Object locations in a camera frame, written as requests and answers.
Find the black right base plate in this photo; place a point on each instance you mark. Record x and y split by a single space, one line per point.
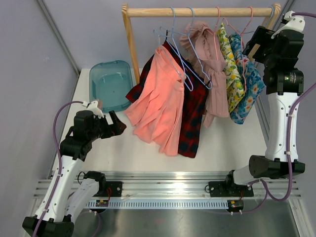
220 189

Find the blue floral skirt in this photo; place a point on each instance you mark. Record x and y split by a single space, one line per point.
250 78

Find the salmon pink skirt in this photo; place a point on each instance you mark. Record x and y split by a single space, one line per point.
157 114

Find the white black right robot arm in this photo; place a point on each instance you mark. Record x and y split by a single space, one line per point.
278 51

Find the white slotted cable duct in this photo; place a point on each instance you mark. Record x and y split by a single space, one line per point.
158 204

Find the dusty pink ruffled garment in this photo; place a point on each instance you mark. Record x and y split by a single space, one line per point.
208 62

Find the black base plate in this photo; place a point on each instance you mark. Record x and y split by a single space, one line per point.
220 189
110 188

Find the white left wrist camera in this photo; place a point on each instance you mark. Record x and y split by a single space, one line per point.
95 107

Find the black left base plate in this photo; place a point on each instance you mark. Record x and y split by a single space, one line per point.
110 188

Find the red black plaid skirt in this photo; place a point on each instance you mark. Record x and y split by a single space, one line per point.
193 109

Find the pink wire hanger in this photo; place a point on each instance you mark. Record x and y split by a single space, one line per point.
243 32

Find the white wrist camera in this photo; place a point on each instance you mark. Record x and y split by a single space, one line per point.
293 22
95 107

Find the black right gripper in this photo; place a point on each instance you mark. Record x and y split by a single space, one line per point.
262 37

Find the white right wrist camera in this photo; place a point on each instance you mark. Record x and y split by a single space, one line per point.
293 22

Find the wooden clothes rack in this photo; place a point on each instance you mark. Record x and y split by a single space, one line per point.
128 13

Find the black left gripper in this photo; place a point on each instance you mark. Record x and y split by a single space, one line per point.
111 129

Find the lemon print skirt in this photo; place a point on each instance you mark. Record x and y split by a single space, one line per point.
234 82

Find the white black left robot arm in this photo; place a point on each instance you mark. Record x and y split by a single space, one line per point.
59 209

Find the aluminium mounting rail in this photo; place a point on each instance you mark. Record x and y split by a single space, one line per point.
176 185

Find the teal plastic bin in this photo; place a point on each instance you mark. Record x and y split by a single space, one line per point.
109 83

